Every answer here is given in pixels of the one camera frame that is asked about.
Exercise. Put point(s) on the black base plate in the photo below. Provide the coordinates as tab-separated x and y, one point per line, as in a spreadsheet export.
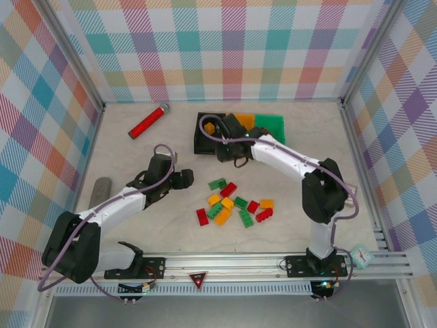
153	268
297	266

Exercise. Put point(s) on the green plastic bin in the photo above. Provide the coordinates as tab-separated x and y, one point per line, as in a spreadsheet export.
273	123

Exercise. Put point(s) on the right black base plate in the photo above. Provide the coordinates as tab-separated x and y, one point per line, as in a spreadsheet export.
297	266

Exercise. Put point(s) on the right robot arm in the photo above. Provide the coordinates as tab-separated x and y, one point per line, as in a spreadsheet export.
283	157

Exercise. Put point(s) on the grey oblong object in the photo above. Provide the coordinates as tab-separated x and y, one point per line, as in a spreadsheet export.
99	191

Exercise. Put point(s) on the yellow plastic bin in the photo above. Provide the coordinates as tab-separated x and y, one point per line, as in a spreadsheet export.
246	119

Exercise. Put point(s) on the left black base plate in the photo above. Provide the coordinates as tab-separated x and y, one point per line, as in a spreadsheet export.
153	268

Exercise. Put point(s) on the green lego brick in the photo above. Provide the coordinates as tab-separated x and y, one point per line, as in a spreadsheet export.
240	202
246	218
215	210
222	182
213	185

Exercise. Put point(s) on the red lego brick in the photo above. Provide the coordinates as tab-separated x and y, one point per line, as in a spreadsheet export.
253	206
202	217
228	189
264	215

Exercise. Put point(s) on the black plastic bin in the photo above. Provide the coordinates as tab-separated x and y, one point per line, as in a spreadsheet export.
201	147

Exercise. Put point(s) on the yellow lego brick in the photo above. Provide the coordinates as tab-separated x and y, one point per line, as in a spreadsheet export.
214	199
266	204
209	128
223	217
227	203

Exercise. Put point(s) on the aluminium frame post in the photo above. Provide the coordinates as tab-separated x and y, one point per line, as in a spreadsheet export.
372	54
71	54

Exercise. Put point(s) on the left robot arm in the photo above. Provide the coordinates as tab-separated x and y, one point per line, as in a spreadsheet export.
112	205

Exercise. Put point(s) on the yellow power connector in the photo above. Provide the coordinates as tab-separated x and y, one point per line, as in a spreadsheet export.
327	284
148	286

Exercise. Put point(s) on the teal alarm clock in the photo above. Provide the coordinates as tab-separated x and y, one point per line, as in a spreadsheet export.
362	256

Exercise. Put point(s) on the red glitter tube silver cap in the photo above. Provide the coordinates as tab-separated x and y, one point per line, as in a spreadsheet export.
147	123

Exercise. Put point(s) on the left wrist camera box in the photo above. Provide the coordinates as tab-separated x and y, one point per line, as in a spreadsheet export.
175	156

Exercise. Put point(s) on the red triangle warning sign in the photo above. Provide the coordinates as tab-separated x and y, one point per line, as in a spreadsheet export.
198	279

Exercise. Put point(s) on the aluminium side rail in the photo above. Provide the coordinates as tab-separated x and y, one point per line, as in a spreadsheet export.
368	205
92	147

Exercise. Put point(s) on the aluminium rail with arm bases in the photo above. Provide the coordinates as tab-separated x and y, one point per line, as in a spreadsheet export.
222	264

